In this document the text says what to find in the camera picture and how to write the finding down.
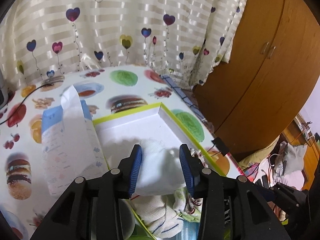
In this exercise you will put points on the striped heart pattern curtain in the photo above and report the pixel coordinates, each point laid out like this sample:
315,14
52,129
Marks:
183,39

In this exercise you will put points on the grey small space heater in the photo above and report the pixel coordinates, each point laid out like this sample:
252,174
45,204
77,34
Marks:
3,92

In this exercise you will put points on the brown wooden wardrobe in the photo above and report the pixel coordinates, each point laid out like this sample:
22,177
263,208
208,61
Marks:
273,69

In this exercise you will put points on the green beige sock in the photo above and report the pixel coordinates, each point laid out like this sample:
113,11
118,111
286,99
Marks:
186,206

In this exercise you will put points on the blue white tissue pack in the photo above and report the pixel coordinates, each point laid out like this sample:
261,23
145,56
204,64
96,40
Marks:
70,145

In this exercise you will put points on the fruit pattern tablecloth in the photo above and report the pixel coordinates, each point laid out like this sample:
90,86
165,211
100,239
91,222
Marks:
25,197

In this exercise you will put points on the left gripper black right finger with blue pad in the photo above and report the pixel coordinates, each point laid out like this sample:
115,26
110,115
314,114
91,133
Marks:
194,172

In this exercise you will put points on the white tray, green rim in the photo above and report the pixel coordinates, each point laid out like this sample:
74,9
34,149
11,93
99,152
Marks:
119,132

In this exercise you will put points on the beige blue striped sock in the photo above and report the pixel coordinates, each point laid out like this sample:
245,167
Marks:
158,216

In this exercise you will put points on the black binder clip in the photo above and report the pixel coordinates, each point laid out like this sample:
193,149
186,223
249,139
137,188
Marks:
220,145

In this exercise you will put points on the blue surgical face mask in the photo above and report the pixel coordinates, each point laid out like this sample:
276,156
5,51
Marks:
190,231

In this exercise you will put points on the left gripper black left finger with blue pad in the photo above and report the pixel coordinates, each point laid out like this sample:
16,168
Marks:
123,179

